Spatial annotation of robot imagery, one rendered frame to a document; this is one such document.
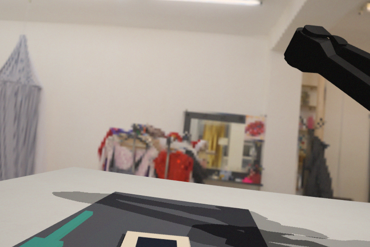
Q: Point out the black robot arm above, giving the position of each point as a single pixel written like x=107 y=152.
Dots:
x=313 y=49

